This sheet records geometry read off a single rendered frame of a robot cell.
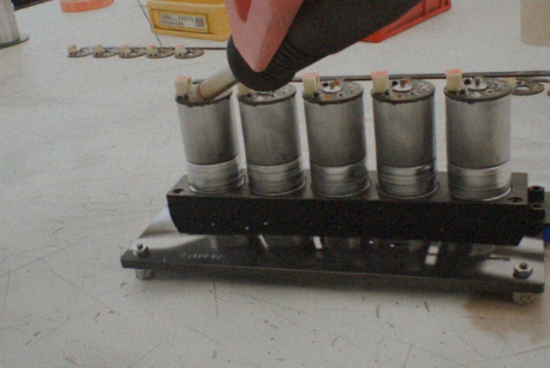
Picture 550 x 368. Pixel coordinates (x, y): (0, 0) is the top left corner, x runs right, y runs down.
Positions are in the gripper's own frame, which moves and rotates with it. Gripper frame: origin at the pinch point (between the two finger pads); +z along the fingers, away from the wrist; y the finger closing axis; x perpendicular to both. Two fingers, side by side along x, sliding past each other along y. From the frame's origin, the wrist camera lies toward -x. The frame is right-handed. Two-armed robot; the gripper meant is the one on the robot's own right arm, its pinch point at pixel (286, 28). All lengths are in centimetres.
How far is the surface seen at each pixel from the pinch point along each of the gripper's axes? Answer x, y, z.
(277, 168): -2.0, -2.3, 9.2
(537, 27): -12.5, -30.2, 16.8
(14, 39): -47, -1, 36
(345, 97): -1.6, -4.5, 5.7
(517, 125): -2.9, -18.4, 13.3
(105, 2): -55, -14, 41
